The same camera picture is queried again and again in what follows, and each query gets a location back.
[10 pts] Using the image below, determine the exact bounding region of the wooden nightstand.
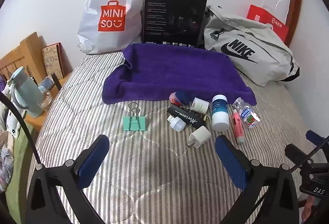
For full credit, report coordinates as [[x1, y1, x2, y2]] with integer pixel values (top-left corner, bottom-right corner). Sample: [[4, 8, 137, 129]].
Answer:
[[24, 72, 72, 134]]

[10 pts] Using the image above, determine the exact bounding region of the black cardboard box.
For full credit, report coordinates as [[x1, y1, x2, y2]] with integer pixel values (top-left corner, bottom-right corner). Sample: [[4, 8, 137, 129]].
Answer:
[[141, 0, 209, 48]]

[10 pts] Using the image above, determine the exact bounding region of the wooden headboard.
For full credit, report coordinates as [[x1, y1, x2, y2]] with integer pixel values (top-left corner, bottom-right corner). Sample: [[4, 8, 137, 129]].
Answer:
[[0, 32, 49, 86]]

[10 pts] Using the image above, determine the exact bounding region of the small white jar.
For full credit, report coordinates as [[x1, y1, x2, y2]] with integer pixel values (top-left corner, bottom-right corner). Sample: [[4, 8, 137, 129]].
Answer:
[[190, 97, 209, 115]]

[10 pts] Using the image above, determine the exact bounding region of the red paper bag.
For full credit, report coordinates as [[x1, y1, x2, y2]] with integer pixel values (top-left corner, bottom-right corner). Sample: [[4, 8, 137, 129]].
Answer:
[[246, 4, 290, 42]]

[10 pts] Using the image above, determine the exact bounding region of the pink tube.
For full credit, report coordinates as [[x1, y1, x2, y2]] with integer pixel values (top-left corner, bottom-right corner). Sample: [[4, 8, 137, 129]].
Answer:
[[229, 108, 245, 144]]

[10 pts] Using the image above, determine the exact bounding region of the small white round cap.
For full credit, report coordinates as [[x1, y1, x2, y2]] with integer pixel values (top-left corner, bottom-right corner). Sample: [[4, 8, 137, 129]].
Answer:
[[168, 115, 186, 132]]

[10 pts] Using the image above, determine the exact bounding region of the person's right hand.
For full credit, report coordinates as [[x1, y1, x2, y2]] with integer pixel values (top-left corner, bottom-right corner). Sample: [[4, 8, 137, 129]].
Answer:
[[300, 197, 319, 224]]

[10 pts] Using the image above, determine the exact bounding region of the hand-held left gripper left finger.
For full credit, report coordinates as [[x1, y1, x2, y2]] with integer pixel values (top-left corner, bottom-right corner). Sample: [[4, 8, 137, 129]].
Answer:
[[25, 134, 111, 224]]

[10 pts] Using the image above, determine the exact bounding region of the small pink and blue bottle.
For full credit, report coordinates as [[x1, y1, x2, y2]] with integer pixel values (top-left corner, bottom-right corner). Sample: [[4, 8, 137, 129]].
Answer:
[[169, 91, 191, 106]]

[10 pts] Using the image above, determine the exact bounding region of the green blanket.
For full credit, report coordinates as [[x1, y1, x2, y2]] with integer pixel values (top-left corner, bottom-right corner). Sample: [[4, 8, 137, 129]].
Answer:
[[0, 132, 34, 224]]

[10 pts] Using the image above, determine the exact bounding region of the white bottle with blue label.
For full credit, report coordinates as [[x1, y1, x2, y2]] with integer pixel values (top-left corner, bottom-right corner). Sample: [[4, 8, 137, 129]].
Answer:
[[211, 94, 230, 131]]

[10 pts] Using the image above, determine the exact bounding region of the patterned notebook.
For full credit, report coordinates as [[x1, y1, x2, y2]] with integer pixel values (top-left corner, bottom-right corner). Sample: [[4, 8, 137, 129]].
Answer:
[[42, 43, 65, 79]]

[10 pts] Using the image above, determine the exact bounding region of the purple towel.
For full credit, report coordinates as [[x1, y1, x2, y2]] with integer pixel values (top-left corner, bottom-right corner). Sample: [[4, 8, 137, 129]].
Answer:
[[102, 43, 257, 106]]

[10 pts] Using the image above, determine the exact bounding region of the white charger plug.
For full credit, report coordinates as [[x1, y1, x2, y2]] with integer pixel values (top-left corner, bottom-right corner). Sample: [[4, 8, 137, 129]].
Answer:
[[188, 126, 212, 149]]

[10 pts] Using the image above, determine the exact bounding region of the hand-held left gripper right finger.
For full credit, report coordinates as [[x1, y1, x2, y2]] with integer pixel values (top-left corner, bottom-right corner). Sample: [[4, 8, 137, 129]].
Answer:
[[214, 135, 300, 224]]

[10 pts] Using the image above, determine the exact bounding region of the green binder clip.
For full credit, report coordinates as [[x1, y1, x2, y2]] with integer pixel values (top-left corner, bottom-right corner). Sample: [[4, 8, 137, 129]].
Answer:
[[123, 102, 148, 132]]

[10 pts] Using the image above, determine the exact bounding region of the white floral cloth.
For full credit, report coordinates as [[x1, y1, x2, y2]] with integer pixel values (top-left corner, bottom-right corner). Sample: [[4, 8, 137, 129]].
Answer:
[[0, 83, 29, 140]]

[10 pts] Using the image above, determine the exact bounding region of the grey sports bag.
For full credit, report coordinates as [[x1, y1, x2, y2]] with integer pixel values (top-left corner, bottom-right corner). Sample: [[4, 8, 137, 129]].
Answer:
[[204, 5, 301, 87]]

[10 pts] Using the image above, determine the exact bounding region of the striped grey bedspread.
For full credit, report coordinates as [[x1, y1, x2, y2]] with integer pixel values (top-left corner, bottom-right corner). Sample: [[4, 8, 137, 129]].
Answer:
[[26, 51, 304, 224]]

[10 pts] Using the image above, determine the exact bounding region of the black cable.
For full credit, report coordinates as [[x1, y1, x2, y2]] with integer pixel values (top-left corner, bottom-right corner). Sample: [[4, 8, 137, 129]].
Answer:
[[0, 92, 43, 165]]

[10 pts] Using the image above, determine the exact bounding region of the clear pill bottle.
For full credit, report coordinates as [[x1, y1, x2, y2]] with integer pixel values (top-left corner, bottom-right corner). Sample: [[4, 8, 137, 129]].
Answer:
[[232, 97, 261, 129]]

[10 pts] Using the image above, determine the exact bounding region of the clear glass cup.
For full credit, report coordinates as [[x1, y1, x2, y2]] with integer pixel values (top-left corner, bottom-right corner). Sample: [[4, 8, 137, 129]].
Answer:
[[38, 76, 56, 111]]

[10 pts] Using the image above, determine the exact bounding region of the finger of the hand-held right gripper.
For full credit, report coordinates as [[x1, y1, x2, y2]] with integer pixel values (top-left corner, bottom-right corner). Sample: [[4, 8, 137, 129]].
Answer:
[[285, 144, 313, 166], [306, 130, 329, 147]]

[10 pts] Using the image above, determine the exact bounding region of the black tube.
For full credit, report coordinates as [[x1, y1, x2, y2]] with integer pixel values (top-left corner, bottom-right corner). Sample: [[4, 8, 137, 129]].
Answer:
[[167, 103, 207, 129]]

